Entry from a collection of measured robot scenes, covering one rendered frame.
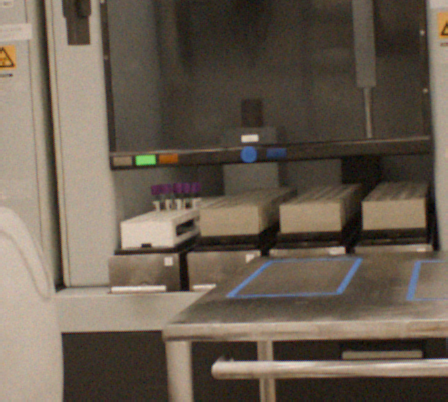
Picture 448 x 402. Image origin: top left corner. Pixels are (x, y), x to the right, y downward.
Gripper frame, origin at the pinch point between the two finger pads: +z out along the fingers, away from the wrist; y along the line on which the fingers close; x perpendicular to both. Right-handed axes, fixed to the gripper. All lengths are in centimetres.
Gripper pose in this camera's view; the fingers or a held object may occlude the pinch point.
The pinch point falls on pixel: (77, 18)
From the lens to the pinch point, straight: 151.5
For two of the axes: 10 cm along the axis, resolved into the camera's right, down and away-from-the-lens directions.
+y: 8.3, -0.1, -5.6
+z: 0.6, 10.0, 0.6
